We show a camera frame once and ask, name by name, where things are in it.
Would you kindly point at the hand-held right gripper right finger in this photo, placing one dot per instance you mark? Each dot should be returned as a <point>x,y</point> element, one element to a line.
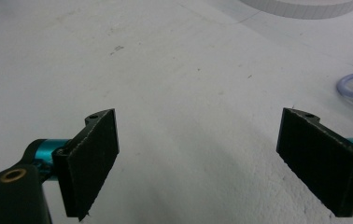
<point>321,155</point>

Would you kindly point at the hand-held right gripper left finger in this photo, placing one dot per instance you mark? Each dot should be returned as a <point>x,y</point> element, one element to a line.
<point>87,161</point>

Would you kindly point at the white round container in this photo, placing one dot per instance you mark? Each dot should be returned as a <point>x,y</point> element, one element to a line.
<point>302,8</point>

